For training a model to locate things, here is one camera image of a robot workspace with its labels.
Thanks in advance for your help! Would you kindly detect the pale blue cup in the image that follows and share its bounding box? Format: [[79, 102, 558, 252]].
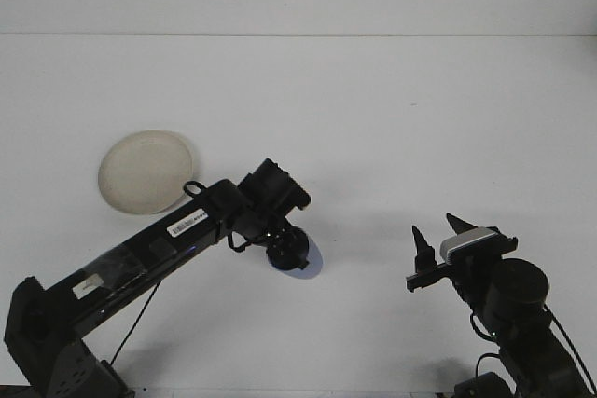
[[272, 233, 326, 281]]

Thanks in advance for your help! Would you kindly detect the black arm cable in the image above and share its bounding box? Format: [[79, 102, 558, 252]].
[[109, 181, 262, 366], [468, 303, 592, 383]]

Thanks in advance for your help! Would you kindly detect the pale round plate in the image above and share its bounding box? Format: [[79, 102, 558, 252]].
[[97, 129, 195, 217]]

